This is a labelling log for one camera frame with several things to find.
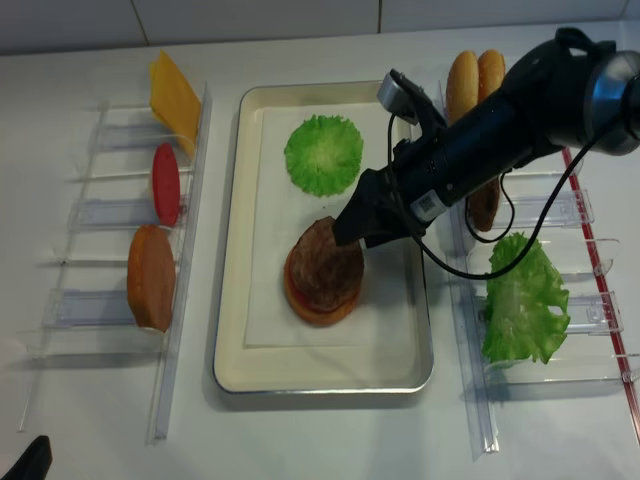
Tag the tomato slice on bun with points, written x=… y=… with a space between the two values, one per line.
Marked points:
x=305 y=299

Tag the dark brown meat patty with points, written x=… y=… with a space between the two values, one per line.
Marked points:
x=323 y=270

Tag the round flat lettuce leaf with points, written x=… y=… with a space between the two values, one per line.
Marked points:
x=323 y=155

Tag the bun half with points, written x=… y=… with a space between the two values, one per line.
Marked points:
x=492 y=70
x=462 y=87

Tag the thin brown meat patty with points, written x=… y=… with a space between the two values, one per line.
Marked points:
x=482 y=205

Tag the left top bun half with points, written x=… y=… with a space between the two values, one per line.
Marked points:
x=462 y=87

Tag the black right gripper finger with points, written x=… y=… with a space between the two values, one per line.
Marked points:
x=395 y=230

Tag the bottom bun on tray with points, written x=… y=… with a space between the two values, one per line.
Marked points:
x=314 y=317

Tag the brown bun in left rack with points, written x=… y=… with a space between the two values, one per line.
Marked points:
x=151 y=278

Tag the clear acrylic rack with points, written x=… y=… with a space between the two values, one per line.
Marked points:
x=87 y=319
x=593 y=359

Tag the large curly lettuce leaf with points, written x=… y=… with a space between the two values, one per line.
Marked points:
x=526 y=311

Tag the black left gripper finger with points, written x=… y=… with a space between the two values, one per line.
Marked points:
x=358 y=220

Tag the black object bottom left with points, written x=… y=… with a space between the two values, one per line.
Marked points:
x=34 y=463

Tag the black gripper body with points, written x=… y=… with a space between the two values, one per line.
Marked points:
x=429 y=175

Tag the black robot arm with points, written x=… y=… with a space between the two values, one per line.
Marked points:
x=566 y=92

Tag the red tomato slice in rack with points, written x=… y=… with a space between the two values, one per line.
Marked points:
x=165 y=185

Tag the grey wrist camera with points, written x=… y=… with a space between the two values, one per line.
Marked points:
x=401 y=97

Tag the right clear acrylic rack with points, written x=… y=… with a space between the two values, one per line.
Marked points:
x=593 y=359

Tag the yellow cheese slices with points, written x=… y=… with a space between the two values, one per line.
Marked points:
x=174 y=102

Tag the left clear acrylic rack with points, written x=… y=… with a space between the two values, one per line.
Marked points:
x=87 y=319

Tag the right top bun half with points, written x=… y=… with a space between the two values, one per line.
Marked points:
x=492 y=70

